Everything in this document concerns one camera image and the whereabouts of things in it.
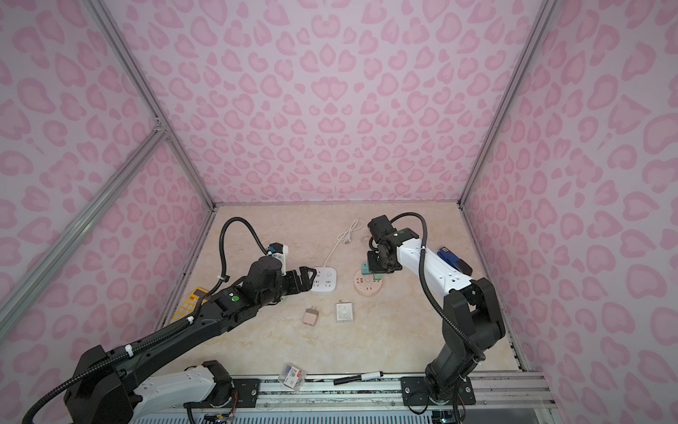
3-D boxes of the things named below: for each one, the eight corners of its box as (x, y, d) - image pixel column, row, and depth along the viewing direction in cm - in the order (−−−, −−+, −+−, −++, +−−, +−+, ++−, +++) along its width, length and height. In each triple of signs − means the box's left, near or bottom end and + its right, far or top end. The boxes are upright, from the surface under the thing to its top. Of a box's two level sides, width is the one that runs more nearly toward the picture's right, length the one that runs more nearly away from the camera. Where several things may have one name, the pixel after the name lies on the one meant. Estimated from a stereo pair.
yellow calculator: (172, 323, 90) (167, 319, 87) (199, 289, 98) (196, 285, 95) (181, 327, 89) (176, 323, 87) (208, 292, 97) (204, 289, 95)
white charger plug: (335, 322, 88) (335, 318, 86) (336, 305, 92) (336, 300, 90) (353, 321, 88) (353, 318, 86) (353, 304, 92) (353, 300, 90)
